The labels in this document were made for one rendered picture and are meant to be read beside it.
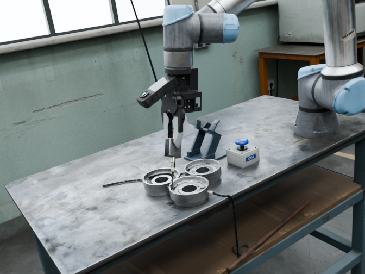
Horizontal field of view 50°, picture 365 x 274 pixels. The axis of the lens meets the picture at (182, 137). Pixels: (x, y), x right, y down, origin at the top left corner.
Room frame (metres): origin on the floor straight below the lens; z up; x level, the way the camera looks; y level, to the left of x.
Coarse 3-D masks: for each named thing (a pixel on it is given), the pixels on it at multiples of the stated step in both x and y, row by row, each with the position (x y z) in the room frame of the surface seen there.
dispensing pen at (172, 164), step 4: (172, 132) 1.00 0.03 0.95; (168, 140) 0.97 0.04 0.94; (168, 144) 0.97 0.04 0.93; (168, 148) 0.96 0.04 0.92; (168, 152) 0.95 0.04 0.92; (164, 156) 0.96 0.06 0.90; (168, 156) 0.96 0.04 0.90; (172, 156) 0.96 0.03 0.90; (172, 160) 0.95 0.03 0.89; (172, 164) 0.95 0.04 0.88; (172, 168) 0.94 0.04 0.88; (172, 172) 0.94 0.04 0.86; (172, 176) 0.93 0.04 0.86; (172, 180) 0.93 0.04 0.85; (172, 184) 0.92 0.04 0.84
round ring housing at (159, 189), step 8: (160, 168) 1.03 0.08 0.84; (168, 168) 1.02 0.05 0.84; (144, 176) 0.99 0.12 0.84; (160, 176) 1.00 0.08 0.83; (168, 176) 0.99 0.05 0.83; (176, 176) 0.98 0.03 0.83; (144, 184) 0.95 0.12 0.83; (152, 184) 0.93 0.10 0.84; (160, 184) 0.92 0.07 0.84; (168, 184) 0.93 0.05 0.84; (152, 192) 0.93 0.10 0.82; (160, 192) 0.92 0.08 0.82; (168, 192) 0.93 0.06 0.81
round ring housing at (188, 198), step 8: (184, 176) 0.95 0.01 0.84; (192, 176) 0.95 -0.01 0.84; (200, 176) 0.94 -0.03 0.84; (176, 184) 0.93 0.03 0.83; (192, 184) 0.92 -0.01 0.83; (208, 184) 0.89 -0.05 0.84; (184, 192) 0.88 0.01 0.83; (192, 192) 0.88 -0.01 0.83; (200, 192) 0.86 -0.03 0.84; (208, 192) 0.88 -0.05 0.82; (176, 200) 0.86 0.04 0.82; (184, 200) 0.85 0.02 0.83; (192, 200) 0.85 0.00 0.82; (200, 200) 0.86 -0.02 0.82
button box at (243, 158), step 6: (228, 150) 1.08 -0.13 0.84; (234, 150) 1.08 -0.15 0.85; (240, 150) 1.07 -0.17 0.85; (246, 150) 1.06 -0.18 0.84; (252, 150) 1.06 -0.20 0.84; (258, 150) 1.07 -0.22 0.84; (228, 156) 1.09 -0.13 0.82; (234, 156) 1.06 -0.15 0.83; (240, 156) 1.04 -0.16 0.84; (246, 156) 1.04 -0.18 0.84; (252, 156) 1.05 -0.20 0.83; (258, 156) 1.07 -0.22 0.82; (228, 162) 1.09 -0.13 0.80; (234, 162) 1.06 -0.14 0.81; (240, 162) 1.04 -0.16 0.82; (246, 162) 1.04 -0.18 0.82; (252, 162) 1.05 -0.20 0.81
